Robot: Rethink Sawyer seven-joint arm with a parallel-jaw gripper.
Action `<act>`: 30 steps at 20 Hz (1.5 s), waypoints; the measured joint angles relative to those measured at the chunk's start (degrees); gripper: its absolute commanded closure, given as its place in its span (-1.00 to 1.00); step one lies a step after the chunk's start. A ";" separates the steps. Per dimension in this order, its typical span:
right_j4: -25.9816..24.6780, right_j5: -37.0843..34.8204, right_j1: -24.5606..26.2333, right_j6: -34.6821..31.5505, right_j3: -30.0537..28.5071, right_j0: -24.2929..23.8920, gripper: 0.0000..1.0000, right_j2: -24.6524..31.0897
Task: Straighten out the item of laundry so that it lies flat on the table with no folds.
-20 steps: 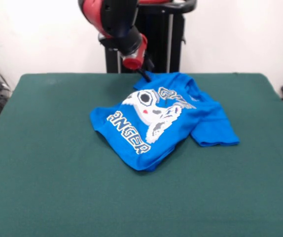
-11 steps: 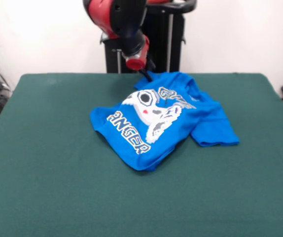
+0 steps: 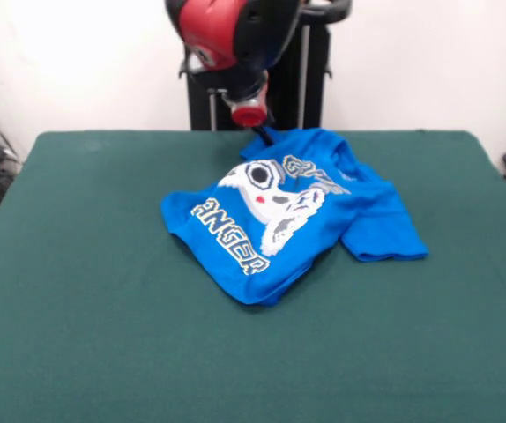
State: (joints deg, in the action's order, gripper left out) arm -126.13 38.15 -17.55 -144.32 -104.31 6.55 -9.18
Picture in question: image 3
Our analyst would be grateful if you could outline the dark green table cloth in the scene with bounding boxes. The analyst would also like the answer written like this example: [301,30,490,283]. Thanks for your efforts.
[0,130,506,423]

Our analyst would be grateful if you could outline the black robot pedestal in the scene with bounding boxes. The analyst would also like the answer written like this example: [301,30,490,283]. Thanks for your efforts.
[177,0,352,131]

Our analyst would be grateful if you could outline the blue game-controller print t-shirt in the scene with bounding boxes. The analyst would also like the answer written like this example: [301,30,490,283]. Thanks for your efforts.
[160,126,430,308]

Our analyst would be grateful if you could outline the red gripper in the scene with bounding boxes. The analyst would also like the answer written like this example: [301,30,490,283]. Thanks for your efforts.
[222,83,277,146]

